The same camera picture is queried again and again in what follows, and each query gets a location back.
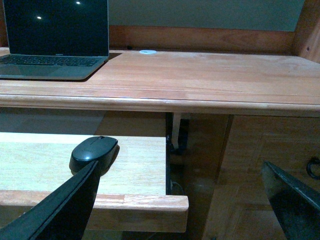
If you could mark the black metal drawer handle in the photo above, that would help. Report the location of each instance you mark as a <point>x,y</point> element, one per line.
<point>311,167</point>

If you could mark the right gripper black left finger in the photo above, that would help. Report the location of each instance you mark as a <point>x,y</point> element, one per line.
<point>62,215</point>

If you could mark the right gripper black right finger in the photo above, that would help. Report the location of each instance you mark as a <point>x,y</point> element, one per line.
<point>295,204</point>

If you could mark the grey open laptop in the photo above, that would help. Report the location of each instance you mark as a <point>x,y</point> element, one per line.
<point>56,40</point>

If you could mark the black wireless mouse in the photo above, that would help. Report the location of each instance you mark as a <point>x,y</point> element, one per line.
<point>103,149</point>

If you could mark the wooden pull-out keyboard tray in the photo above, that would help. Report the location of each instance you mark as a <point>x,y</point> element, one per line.
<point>132,194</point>

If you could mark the wooden desk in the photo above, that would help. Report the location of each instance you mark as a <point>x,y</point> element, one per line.
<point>224,100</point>

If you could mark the white cable grommet cover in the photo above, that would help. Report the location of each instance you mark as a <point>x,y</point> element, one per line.
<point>147,52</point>

